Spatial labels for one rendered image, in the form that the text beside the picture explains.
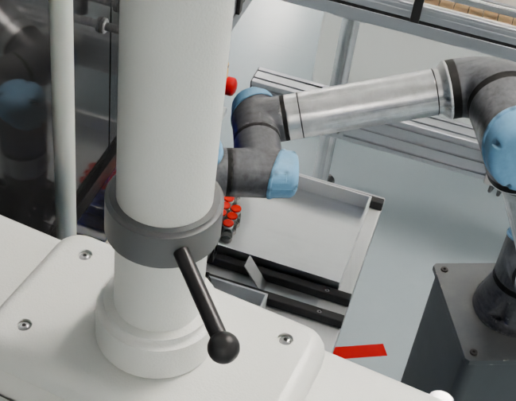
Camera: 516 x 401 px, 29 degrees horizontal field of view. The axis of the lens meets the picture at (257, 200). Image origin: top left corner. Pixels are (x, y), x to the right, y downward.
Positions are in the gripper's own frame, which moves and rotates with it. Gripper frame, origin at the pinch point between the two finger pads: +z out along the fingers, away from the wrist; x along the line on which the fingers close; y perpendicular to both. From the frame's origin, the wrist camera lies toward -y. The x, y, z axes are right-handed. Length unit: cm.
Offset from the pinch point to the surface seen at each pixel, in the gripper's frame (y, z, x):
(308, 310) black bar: 12.2, 3.4, -20.2
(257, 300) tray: 11.3, 3.9, -10.8
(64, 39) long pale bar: -27, -68, 7
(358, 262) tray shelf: 29.7, 5.4, -25.7
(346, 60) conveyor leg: 126, 24, -3
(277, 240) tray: 28.8, 5.1, -9.4
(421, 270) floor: 126, 93, -40
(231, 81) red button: 57, -8, 11
